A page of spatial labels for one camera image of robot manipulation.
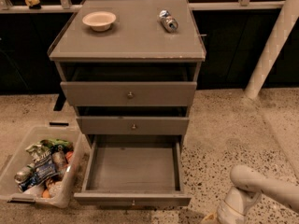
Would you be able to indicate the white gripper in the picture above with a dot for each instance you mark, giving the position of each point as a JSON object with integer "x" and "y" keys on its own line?
{"x": 224, "y": 216}

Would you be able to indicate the grey bottom drawer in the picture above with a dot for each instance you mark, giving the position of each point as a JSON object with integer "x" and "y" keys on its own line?
{"x": 134, "y": 170}

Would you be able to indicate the grey drawer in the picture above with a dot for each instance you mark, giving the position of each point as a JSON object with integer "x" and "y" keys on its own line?
{"x": 134, "y": 170}
{"x": 87, "y": 93}
{"x": 133, "y": 125}

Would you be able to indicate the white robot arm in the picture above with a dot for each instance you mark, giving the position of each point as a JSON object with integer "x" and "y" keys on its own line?
{"x": 247, "y": 189}

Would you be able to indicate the grey middle drawer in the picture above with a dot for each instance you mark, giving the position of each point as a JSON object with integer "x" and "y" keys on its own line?
{"x": 133, "y": 125}

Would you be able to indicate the grey drawer cabinet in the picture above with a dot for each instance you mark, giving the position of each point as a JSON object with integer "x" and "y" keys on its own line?
{"x": 136, "y": 48}

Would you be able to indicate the grey top drawer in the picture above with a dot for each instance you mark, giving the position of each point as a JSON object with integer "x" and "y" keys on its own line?
{"x": 87, "y": 93}

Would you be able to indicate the orange fruit in bin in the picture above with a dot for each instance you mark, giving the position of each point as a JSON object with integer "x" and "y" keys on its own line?
{"x": 46, "y": 194}

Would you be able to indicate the green snack bag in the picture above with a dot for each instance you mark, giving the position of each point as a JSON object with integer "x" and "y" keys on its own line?
{"x": 58, "y": 144}

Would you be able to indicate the blue white snack bag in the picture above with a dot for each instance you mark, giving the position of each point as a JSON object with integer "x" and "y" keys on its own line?
{"x": 44, "y": 165}

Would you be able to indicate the clear plastic bin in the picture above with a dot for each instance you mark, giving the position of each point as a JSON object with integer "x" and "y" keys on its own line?
{"x": 9, "y": 191}

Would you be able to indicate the silver can in bin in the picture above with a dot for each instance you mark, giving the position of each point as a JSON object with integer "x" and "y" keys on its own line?
{"x": 24, "y": 173}

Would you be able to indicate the crushed silver soda can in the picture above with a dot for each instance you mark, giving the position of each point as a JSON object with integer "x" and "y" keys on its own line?
{"x": 168, "y": 21}

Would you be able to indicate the white diagonal pipe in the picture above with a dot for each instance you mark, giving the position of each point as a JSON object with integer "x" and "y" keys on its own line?
{"x": 287, "y": 18}

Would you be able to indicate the beige bowl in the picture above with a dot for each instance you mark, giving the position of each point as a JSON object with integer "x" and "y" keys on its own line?
{"x": 99, "y": 21}

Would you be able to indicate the small yellow toy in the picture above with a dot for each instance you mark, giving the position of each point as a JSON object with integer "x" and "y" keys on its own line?
{"x": 33, "y": 4}

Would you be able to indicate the metal window railing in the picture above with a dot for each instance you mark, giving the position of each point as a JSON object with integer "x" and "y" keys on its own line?
{"x": 218, "y": 5}

